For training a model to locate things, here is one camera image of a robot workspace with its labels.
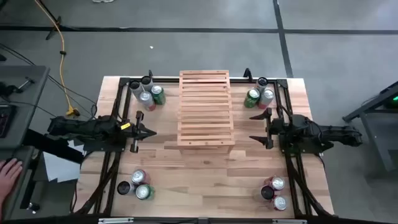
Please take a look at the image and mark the white paper sheet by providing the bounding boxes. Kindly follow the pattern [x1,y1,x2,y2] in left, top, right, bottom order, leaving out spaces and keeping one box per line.
[41,139,87,184]

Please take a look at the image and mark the dark grey side table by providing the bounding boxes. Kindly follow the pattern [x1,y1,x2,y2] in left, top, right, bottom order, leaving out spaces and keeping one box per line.
[341,80,398,172]

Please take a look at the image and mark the tall white Celsius can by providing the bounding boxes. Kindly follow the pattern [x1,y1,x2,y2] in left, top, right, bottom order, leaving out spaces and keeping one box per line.
[129,80,144,101]

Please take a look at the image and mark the red Coca-Cola can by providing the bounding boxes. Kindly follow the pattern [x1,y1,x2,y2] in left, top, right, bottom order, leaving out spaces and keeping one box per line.
[130,169,152,185]
[269,195,289,212]
[263,175,286,192]

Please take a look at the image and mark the black clamp tool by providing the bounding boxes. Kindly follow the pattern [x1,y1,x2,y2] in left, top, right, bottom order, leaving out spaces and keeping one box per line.
[0,76,36,98]

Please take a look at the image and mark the Celsius Tropical Vibe can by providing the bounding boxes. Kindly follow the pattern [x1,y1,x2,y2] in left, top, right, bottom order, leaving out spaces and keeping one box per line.
[140,75,155,93]
[260,185,276,200]

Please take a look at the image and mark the pink Spindrift can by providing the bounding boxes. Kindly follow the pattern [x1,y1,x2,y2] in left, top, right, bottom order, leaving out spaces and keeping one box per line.
[257,88,275,110]
[139,91,157,112]

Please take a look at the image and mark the black aluminium table frame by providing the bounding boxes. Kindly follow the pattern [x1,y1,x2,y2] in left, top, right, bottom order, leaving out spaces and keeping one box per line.
[73,76,336,218]

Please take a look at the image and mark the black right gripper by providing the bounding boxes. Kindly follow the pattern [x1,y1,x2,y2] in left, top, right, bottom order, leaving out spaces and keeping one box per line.
[249,107,283,150]

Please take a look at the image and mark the wooden slatted shelf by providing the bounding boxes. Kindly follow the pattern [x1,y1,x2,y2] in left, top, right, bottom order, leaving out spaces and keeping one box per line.
[164,69,236,156]

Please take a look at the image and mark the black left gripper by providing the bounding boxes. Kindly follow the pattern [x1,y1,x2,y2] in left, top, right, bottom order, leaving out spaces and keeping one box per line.
[119,110,157,154]

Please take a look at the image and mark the green Sprite can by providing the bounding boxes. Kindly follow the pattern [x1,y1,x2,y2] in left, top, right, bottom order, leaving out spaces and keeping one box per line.
[150,85,167,106]
[243,88,261,109]
[135,184,155,200]

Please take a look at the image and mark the silver metal bracket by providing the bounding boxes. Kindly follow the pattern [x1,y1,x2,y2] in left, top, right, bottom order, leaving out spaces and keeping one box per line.
[272,218,308,224]
[98,217,135,224]

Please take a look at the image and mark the yellow cable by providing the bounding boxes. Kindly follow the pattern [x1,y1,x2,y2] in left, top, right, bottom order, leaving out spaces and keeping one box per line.
[33,0,80,118]

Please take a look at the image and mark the Celsius can green print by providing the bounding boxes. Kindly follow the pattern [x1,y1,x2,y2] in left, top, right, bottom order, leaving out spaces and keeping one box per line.
[116,180,135,196]

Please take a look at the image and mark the black stand legs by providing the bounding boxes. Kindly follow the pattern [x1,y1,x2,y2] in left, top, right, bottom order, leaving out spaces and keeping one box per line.
[37,0,80,41]

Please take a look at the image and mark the black diagonal beam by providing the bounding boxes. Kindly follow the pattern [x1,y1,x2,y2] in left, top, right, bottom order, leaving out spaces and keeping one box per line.
[22,128,85,165]

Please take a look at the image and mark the black keyboard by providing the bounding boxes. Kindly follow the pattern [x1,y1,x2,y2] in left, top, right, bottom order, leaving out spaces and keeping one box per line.
[0,104,17,139]

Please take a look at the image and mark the person's hand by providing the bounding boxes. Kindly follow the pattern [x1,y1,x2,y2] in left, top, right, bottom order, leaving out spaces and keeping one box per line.
[0,157,24,206]

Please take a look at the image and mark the Celsius Peach Vibe can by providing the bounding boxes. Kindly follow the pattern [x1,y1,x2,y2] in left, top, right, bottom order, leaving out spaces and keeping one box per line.
[255,77,269,94]

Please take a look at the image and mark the grey desk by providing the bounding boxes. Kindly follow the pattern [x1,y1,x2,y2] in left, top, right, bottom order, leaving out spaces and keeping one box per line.
[0,64,51,220]

